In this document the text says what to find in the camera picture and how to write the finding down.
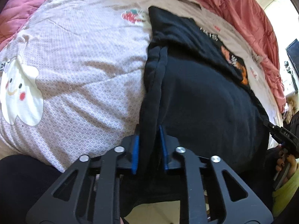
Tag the salmon duvet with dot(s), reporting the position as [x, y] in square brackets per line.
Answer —
[233, 9]

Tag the printed beige bed blanket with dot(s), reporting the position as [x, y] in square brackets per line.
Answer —
[81, 74]

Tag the black flat screen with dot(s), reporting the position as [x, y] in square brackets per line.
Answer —
[293, 60]

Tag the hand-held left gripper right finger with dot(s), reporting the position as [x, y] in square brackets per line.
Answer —
[164, 149]

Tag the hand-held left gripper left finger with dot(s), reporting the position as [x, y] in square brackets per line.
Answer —
[134, 154]

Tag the pink quilted blanket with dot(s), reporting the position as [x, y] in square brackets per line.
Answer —
[23, 4]

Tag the person's right hand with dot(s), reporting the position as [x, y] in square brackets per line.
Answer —
[289, 168]

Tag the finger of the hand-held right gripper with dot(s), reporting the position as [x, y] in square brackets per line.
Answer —
[271, 127]

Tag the white cabinet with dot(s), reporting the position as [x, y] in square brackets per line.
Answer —
[288, 84]

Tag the black long-sleeve shirt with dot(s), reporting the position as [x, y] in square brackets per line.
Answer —
[205, 93]

